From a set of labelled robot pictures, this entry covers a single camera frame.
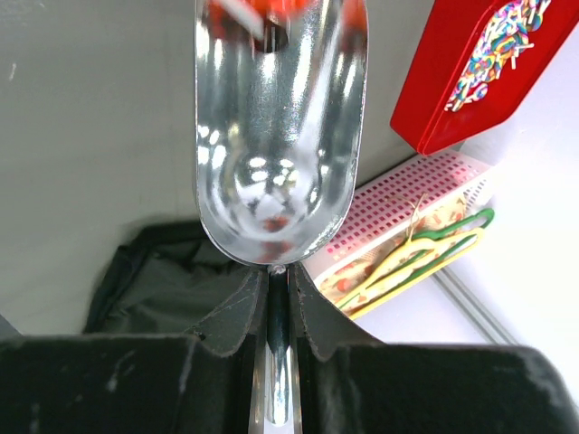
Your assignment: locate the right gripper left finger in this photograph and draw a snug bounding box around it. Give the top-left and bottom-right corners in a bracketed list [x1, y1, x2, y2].
[1, 270, 267, 433]

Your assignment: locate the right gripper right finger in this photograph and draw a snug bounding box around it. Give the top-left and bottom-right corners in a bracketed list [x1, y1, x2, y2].
[289, 264, 578, 433]

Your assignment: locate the metal scoop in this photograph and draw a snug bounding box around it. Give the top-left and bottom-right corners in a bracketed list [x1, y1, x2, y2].
[194, 1, 369, 428]

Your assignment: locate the black cloth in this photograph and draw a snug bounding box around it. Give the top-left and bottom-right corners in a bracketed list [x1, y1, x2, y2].
[82, 221, 251, 334]

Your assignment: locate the yellow hanger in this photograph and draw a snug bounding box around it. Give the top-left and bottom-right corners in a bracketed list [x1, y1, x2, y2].
[347, 193, 486, 320]

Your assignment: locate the green hanger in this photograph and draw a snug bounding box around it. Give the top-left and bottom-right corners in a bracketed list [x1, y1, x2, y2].
[337, 208, 495, 312]

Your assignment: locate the white plastic basket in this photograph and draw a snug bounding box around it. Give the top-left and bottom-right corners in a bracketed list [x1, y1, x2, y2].
[311, 150, 495, 317]

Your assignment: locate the red candy box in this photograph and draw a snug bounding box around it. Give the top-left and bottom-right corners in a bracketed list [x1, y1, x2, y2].
[390, 1, 578, 155]

